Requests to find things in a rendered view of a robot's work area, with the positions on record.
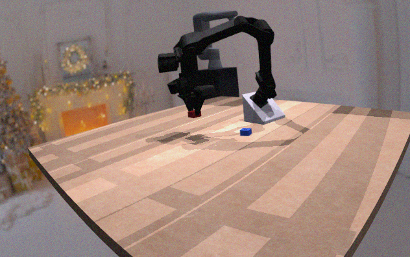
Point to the red block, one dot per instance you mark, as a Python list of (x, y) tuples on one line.
[(192, 114)]

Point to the blue block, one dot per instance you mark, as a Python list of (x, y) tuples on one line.
[(245, 132)]

